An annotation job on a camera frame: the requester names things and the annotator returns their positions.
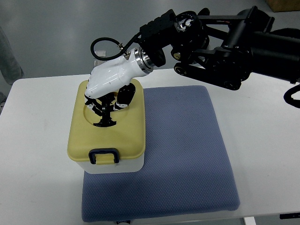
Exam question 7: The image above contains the lower silver floor plate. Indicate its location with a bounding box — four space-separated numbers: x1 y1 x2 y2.
94 60 106 67

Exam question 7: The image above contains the grey trouser leg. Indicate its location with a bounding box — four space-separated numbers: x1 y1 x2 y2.
0 28 24 85

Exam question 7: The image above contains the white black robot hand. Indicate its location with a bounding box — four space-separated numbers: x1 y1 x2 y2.
84 47 154 116

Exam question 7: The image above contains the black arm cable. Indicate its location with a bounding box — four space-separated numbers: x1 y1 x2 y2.
90 37 132 61

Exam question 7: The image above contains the white storage box base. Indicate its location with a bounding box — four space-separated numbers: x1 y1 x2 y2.
77 153 144 174

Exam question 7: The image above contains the black lid handle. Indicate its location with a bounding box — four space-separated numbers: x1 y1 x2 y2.
92 93 116 127

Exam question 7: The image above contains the brown cardboard box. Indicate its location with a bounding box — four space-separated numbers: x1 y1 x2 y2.
265 0 300 12

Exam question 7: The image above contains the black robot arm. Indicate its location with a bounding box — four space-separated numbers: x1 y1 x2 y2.
138 7 300 107

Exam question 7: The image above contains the yellow storage box lid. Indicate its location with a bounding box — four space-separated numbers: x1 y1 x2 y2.
67 79 146 162

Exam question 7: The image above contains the silver floor plate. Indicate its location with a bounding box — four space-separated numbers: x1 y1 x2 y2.
94 60 106 67
95 50 106 57

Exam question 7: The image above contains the upper silver floor plate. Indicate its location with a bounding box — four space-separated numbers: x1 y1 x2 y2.
95 50 106 57

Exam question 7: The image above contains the dark blue front latch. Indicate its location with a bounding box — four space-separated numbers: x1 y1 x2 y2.
88 147 120 165

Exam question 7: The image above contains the blue grey cushion mat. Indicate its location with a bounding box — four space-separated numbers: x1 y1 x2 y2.
82 85 240 222

